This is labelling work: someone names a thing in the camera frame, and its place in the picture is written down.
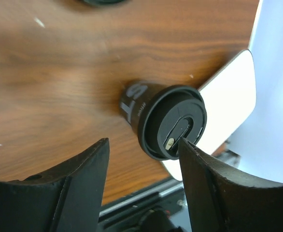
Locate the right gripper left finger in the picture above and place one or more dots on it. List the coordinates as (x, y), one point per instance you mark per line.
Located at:
(64, 198)

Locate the black cup lid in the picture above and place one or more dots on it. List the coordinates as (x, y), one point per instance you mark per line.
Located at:
(170, 114)

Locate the white square plate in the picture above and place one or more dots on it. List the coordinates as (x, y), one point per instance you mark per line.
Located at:
(229, 97)

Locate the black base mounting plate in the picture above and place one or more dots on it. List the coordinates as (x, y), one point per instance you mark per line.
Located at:
(149, 209)

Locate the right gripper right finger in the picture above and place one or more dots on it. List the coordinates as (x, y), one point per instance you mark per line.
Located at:
(259, 200)

